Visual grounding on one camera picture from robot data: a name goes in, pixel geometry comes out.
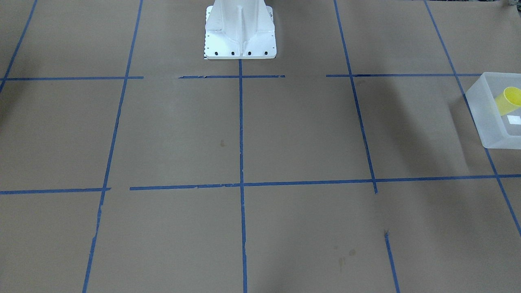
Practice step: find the yellow plastic cup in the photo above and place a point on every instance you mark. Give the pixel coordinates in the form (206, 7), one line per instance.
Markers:
(508, 100)

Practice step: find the clear plastic bin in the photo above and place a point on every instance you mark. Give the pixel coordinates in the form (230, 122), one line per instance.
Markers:
(496, 131)

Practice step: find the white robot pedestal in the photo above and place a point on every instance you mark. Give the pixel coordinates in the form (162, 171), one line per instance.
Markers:
(239, 29)

